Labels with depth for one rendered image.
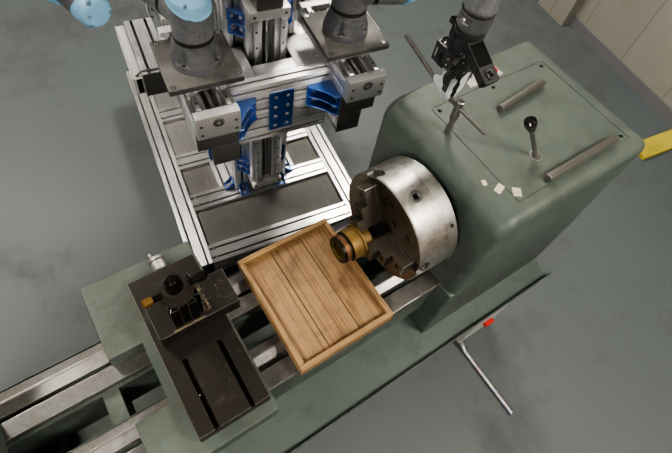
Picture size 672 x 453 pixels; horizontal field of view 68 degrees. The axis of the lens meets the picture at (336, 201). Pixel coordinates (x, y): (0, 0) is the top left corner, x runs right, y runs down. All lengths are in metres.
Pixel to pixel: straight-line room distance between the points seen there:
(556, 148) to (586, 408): 1.49
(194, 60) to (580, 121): 1.10
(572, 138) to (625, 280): 1.64
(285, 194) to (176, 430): 1.38
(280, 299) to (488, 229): 0.59
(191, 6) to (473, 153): 0.82
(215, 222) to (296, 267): 0.93
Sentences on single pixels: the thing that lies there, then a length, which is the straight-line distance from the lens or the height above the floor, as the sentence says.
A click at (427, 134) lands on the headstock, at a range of 1.34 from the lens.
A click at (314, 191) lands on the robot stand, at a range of 2.43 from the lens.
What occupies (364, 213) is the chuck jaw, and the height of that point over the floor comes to 1.15.
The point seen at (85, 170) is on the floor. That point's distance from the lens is 2.89.
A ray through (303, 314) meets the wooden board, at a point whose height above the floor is 0.89.
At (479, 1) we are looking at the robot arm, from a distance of 1.12.
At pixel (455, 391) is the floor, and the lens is 2.41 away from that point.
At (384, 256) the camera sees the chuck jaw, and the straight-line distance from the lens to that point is 1.27.
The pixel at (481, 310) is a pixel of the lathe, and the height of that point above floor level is 0.54.
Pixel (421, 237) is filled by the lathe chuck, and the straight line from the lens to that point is 1.22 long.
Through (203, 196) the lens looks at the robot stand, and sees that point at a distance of 2.39.
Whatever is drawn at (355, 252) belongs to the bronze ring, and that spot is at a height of 1.10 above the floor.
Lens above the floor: 2.21
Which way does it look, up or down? 56 degrees down
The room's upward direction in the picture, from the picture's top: 13 degrees clockwise
